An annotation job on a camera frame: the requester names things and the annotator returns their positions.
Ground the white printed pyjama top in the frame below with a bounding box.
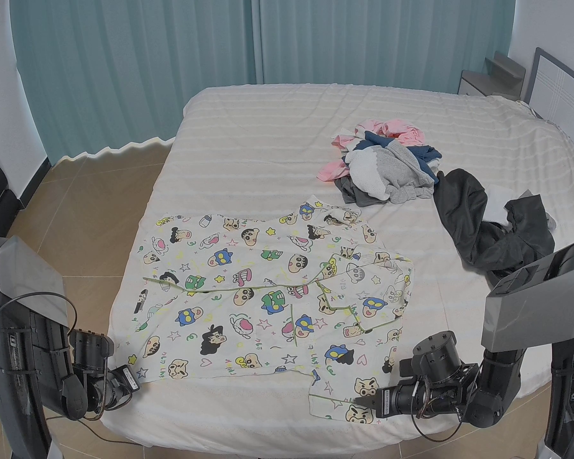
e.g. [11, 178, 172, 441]
[133, 199, 416, 424]

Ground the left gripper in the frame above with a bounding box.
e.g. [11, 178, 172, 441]
[104, 364, 142, 408]

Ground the bed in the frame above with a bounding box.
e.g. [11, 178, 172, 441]
[98, 46, 574, 448]

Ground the white garment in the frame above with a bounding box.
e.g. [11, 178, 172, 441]
[483, 185, 522, 230]

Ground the black garment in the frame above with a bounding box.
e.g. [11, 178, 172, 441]
[433, 168, 556, 286]

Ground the blue-green curtain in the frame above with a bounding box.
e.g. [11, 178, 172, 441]
[249, 0, 515, 95]
[10, 0, 259, 161]

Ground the pile of clothes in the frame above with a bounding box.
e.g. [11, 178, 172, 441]
[317, 119, 444, 208]

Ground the grey bedside table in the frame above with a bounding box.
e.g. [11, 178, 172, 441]
[459, 51, 527, 100]

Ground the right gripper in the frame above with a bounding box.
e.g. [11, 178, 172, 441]
[376, 382, 426, 419]

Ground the black cable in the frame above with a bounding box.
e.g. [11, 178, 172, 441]
[411, 390, 467, 443]
[0, 292, 77, 367]
[45, 412, 140, 448]

